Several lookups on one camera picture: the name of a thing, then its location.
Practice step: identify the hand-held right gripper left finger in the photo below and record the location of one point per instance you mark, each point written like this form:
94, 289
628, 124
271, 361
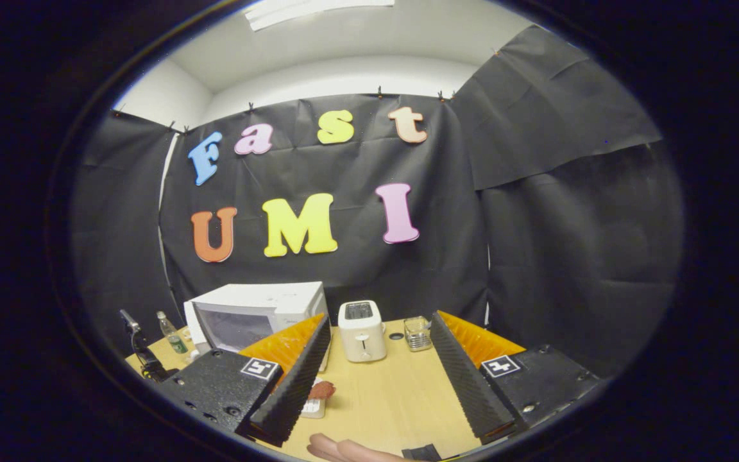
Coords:
299, 391

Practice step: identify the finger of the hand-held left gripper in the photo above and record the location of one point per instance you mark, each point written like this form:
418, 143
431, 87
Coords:
144, 356

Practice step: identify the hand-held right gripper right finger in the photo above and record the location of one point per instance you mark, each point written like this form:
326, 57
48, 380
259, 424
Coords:
469, 385

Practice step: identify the red meat slice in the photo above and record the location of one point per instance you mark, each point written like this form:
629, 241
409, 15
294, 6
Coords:
322, 389

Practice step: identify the white microwave oven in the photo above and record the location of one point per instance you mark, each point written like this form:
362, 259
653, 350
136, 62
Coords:
247, 324

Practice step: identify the clear plastic bottle green label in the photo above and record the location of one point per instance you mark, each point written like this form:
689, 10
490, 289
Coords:
174, 337

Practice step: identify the white toaster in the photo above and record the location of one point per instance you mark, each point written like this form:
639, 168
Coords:
362, 337

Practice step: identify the row of small cloth clips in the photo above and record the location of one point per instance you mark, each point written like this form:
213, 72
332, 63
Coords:
379, 91

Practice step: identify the large ceiling light panel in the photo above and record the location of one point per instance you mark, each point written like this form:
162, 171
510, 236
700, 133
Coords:
318, 9

